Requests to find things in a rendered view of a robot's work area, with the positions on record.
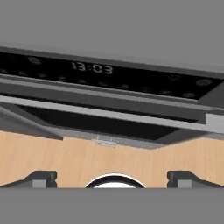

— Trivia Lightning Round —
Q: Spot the grey appliance door, dark window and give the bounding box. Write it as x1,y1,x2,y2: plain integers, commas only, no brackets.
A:
0,101,224,151

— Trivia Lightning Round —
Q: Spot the white and black round thing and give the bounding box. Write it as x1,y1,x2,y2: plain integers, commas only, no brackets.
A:
84,172,147,189

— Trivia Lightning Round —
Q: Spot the grey bar door handle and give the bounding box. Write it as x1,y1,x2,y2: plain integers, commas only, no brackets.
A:
0,81,224,135

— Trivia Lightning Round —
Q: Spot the grey appliance with clock display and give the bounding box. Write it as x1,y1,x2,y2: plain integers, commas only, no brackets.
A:
0,45,224,151

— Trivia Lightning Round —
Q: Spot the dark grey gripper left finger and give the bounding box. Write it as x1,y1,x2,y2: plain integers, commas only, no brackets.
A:
0,170,59,189

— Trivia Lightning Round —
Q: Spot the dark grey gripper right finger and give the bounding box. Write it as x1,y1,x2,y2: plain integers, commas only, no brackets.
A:
166,170,224,189

